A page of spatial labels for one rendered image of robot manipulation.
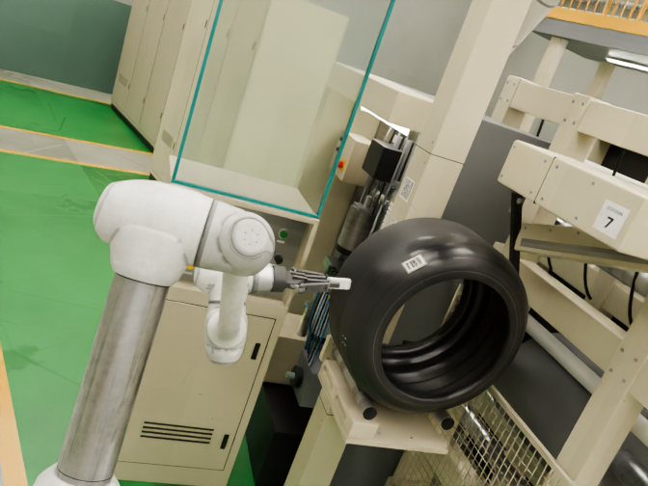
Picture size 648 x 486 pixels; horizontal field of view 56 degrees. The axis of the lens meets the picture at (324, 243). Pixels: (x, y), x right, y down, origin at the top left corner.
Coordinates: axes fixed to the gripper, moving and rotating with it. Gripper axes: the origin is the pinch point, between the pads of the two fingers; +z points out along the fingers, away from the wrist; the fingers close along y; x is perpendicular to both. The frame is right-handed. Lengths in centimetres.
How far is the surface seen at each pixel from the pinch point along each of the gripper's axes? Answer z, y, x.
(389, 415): 29, 3, 49
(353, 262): 6.2, 7.8, -3.6
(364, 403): 13.5, -9.2, 35.4
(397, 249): 14.5, -2.6, -13.4
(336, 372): 11.7, 14.5, 40.5
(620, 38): 465, 490, -113
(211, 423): -22, 50, 90
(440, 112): 33, 30, -50
